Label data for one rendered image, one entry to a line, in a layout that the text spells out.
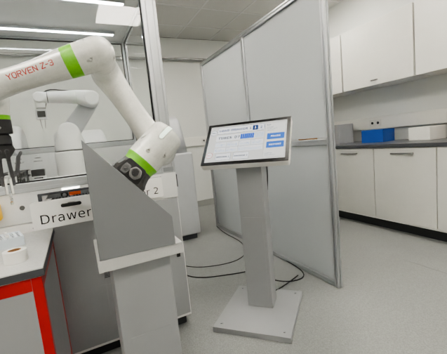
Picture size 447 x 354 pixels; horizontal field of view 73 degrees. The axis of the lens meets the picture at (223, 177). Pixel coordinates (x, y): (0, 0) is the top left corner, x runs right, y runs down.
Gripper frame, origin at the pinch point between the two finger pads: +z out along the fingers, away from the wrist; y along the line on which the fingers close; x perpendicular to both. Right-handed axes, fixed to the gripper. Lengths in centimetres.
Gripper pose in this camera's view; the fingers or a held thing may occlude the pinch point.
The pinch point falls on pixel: (8, 186)
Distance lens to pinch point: 148.1
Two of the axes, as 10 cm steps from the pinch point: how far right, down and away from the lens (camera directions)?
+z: 0.9, 9.9, 1.2
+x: 6.6, 0.3, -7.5
